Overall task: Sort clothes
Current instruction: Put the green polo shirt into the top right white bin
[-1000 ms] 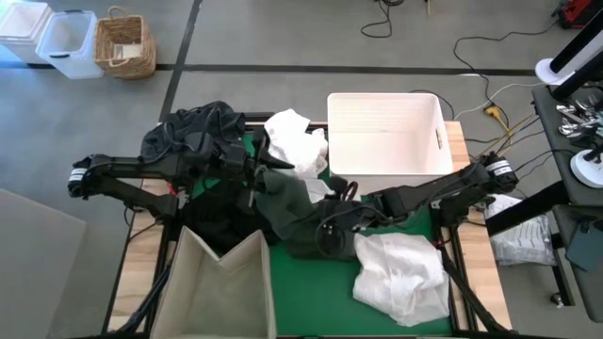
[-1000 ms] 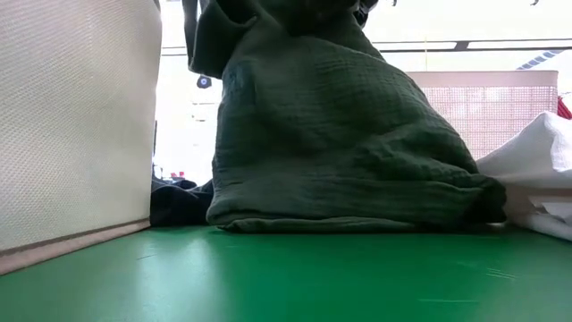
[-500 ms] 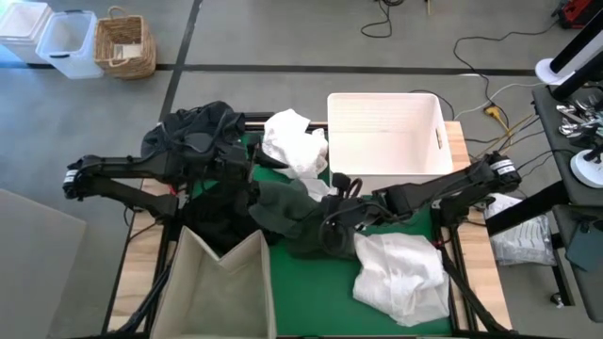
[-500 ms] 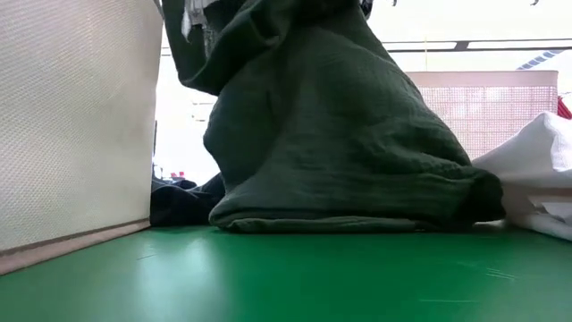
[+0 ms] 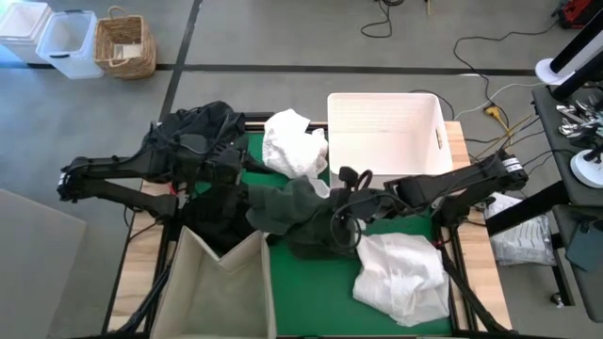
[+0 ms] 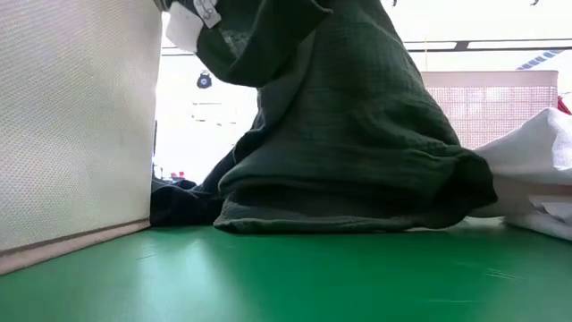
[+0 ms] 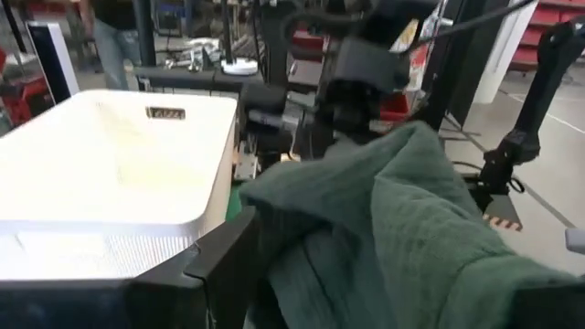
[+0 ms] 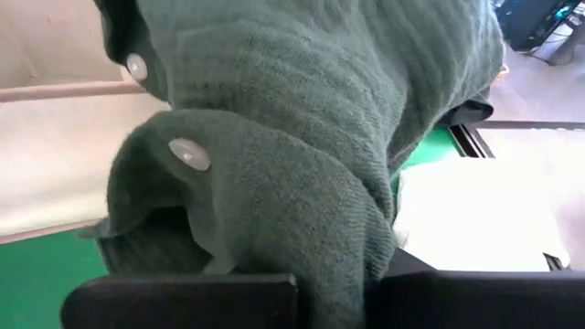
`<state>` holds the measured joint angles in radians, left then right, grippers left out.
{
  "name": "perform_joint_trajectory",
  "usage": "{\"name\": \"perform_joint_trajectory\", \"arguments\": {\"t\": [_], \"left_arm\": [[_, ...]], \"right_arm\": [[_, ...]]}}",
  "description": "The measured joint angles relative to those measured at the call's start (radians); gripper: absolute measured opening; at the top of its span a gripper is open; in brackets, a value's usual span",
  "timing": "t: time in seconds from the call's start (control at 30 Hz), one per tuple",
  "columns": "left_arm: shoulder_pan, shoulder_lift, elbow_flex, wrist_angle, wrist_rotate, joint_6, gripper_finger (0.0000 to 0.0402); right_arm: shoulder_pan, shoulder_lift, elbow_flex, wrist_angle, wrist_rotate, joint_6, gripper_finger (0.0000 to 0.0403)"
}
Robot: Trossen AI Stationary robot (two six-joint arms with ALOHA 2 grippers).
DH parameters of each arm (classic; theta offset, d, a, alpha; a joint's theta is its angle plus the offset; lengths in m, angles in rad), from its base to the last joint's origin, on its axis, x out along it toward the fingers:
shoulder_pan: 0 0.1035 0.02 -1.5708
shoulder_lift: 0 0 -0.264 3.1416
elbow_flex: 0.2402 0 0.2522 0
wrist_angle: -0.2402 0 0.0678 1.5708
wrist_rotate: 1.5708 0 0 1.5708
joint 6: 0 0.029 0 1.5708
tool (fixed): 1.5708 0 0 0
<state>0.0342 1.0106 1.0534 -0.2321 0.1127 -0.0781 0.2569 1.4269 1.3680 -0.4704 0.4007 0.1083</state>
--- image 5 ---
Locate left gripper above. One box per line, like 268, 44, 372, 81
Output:
204, 136, 273, 187

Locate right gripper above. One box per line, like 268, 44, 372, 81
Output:
329, 166, 395, 222

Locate white textured towel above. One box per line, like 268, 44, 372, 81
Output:
261, 108, 330, 180

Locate small white cloth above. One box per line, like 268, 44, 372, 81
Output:
310, 177, 332, 199

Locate dark green garment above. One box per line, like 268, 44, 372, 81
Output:
244, 176, 367, 260

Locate black garment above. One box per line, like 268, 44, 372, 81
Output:
181, 183, 269, 258

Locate dark grey bulky jacket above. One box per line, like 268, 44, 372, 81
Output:
140, 100, 247, 185

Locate white shirt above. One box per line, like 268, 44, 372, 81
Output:
351, 231, 451, 329

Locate black ribbed bar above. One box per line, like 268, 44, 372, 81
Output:
243, 111, 277, 124

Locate white perforated plastic basket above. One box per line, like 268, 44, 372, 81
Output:
326, 91, 454, 189

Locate green table mat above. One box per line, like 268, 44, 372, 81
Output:
192, 133, 454, 338

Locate beige fabric storage bin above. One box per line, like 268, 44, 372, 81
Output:
149, 225, 278, 339

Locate clear plastic bag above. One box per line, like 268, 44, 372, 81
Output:
483, 191, 558, 267

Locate wicker basket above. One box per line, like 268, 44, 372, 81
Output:
92, 5, 157, 80

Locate black side table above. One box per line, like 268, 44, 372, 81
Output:
484, 84, 603, 324

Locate silver metal parts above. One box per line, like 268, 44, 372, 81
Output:
555, 102, 603, 140

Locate clear plastic storage bin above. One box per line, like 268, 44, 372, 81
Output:
35, 9, 105, 80

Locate white round base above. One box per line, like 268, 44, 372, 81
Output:
568, 148, 603, 189

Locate dark teal case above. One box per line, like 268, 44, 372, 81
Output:
564, 220, 603, 273

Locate white base pole stand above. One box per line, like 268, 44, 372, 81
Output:
534, 8, 603, 87

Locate black pole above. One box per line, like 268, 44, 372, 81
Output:
549, 49, 603, 102

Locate grey box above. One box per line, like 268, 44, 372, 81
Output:
0, 187, 89, 339

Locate white plastic storage bin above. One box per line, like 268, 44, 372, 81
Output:
0, 0, 54, 65

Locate red toolbox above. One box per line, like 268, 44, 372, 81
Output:
558, 0, 603, 29

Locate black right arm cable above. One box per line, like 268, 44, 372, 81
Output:
329, 169, 378, 250

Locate yellow cable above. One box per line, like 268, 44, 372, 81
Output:
470, 112, 541, 167

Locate long black floor cable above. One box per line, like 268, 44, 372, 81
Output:
452, 21, 562, 109

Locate looped black floor cable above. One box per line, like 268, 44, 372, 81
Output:
360, 0, 406, 40

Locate white floor cable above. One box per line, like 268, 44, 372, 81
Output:
454, 82, 546, 121

